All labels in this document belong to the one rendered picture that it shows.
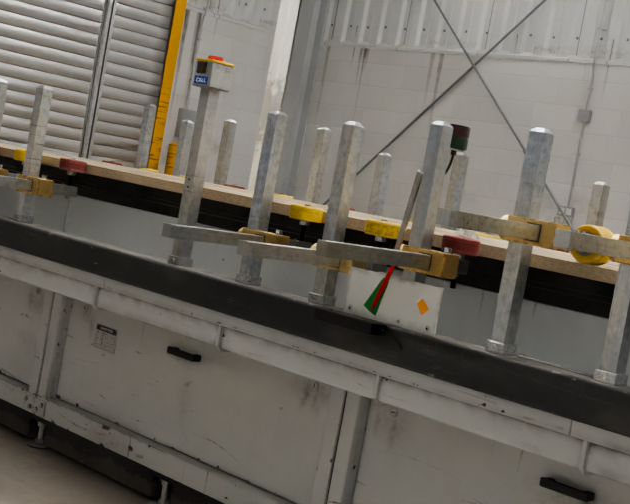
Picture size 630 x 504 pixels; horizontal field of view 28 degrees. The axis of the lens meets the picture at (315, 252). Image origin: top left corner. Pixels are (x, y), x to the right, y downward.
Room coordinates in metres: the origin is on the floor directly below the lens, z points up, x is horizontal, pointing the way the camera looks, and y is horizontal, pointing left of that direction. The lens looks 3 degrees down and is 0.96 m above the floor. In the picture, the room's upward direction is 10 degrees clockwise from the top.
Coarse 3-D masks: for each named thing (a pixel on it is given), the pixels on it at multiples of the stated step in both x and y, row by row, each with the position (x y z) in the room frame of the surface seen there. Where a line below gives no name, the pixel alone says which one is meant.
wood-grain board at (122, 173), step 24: (0, 144) 4.67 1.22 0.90; (96, 168) 3.71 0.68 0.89; (120, 168) 4.09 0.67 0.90; (216, 192) 3.33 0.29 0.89; (240, 192) 3.64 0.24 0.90; (360, 216) 3.29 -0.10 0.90; (408, 240) 2.85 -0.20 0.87; (480, 240) 2.99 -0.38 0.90; (504, 240) 3.61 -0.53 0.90; (552, 264) 2.58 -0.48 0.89; (576, 264) 2.54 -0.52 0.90
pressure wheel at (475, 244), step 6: (444, 234) 2.65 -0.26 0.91; (444, 240) 2.64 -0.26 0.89; (450, 240) 2.63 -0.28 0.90; (456, 240) 2.62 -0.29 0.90; (462, 240) 2.62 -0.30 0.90; (468, 240) 2.62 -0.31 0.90; (474, 240) 2.63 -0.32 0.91; (444, 246) 2.64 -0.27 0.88; (450, 246) 2.63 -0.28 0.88; (456, 246) 2.62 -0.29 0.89; (462, 246) 2.62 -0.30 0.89; (468, 246) 2.62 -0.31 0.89; (474, 246) 2.63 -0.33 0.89; (456, 252) 2.62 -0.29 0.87; (462, 252) 2.62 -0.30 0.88; (468, 252) 2.62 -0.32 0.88; (474, 252) 2.63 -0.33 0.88; (462, 258) 2.65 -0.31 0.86
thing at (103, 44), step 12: (108, 0) 5.35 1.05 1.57; (108, 12) 5.35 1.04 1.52; (108, 24) 5.36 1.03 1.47; (108, 36) 5.36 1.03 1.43; (96, 48) 5.37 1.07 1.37; (108, 48) 5.37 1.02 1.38; (96, 60) 5.36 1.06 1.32; (96, 72) 5.35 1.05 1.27; (96, 84) 5.35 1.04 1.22; (96, 96) 5.37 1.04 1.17; (96, 108) 5.36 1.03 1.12; (84, 120) 5.37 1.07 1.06; (96, 120) 5.37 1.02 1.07; (84, 132) 5.37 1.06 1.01; (84, 144) 5.35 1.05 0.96; (84, 156) 5.35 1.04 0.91
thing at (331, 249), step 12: (324, 240) 2.36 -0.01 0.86; (324, 252) 2.36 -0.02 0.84; (336, 252) 2.37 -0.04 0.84; (348, 252) 2.39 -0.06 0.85; (360, 252) 2.42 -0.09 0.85; (372, 252) 2.44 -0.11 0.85; (384, 252) 2.47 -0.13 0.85; (396, 252) 2.49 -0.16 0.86; (408, 252) 2.52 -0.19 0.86; (396, 264) 2.50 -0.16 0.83; (408, 264) 2.52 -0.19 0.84; (420, 264) 2.55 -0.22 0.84; (468, 264) 2.66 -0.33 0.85; (456, 276) 2.65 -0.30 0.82
